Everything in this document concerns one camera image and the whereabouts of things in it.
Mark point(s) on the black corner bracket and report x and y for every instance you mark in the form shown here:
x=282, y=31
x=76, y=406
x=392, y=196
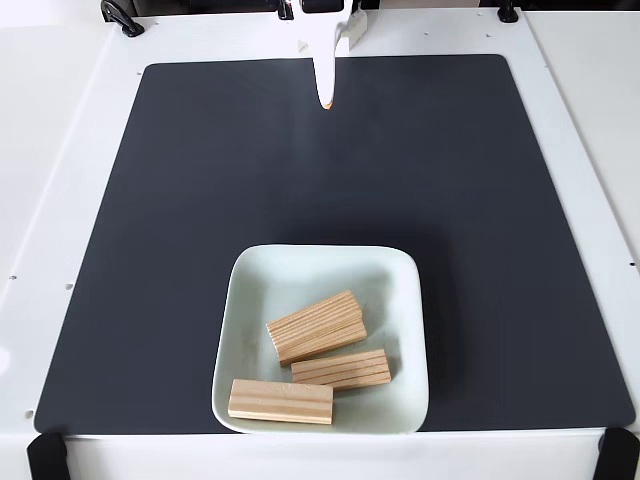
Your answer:
x=620, y=452
x=47, y=455

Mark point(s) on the wooden block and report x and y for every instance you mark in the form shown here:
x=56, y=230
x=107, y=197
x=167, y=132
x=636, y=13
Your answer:
x=345, y=340
x=350, y=370
x=280, y=402
x=310, y=322

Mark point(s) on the black table clamp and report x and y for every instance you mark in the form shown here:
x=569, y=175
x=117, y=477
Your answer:
x=507, y=12
x=122, y=17
x=285, y=9

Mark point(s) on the black rubber mat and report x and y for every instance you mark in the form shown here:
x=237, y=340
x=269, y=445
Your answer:
x=125, y=325

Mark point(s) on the pale green square plate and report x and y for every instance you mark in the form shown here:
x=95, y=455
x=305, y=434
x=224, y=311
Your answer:
x=300, y=280

